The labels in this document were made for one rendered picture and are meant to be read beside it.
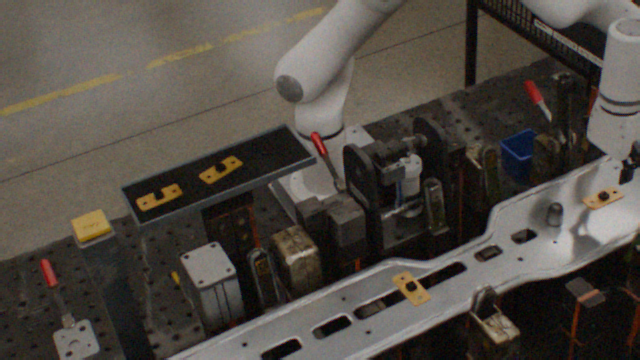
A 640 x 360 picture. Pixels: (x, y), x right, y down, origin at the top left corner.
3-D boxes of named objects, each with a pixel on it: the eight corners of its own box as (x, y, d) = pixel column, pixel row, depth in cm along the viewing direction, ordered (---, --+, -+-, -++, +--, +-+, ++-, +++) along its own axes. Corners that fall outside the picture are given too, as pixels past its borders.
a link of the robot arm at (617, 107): (588, 85, 156) (586, 98, 157) (621, 108, 149) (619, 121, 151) (622, 71, 158) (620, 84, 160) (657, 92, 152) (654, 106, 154)
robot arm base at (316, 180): (276, 180, 217) (266, 124, 205) (335, 149, 224) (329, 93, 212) (317, 219, 205) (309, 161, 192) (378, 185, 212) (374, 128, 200)
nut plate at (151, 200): (142, 212, 156) (141, 207, 155) (135, 201, 159) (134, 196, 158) (183, 194, 159) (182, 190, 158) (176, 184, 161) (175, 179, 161)
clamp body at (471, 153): (472, 298, 193) (476, 175, 169) (444, 268, 201) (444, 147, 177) (504, 283, 196) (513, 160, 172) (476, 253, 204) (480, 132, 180)
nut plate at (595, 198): (593, 211, 168) (594, 206, 168) (580, 200, 171) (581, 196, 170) (625, 196, 171) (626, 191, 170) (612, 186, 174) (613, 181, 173)
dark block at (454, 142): (445, 293, 195) (446, 153, 168) (429, 275, 200) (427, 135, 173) (463, 285, 196) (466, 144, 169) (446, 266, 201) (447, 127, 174)
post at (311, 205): (323, 348, 186) (304, 216, 160) (313, 333, 189) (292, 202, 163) (342, 338, 187) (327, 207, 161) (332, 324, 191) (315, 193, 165)
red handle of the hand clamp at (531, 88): (557, 145, 175) (520, 82, 179) (552, 149, 177) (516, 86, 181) (573, 138, 176) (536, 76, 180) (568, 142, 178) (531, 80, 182)
